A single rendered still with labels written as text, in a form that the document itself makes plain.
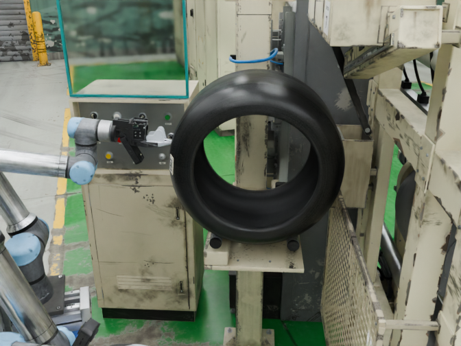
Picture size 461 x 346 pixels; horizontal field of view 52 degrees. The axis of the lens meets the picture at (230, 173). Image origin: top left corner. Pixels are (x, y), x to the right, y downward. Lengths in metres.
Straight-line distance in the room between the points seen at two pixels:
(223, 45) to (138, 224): 3.15
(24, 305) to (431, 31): 1.12
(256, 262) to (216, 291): 1.20
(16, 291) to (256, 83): 0.89
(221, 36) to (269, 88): 3.75
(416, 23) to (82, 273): 2.63
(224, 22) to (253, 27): 3.39
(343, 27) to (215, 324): 1.93
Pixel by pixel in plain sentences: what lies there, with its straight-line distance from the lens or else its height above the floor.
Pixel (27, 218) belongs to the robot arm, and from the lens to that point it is 1.90.
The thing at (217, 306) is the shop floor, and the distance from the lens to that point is 2.88.
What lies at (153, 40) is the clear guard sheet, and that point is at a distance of 2.17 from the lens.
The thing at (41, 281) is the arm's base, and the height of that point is 0.80.
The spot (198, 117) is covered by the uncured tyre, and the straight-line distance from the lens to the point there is 1.52.
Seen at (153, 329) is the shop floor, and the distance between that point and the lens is 2.77.
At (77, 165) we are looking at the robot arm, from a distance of 1.61.
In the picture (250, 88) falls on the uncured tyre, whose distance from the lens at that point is 1.51.
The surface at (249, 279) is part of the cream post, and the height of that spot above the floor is 0.48.
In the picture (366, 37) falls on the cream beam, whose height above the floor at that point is 1.66.
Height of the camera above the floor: 1.83
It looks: 24 degrees down
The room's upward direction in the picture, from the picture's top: straight up
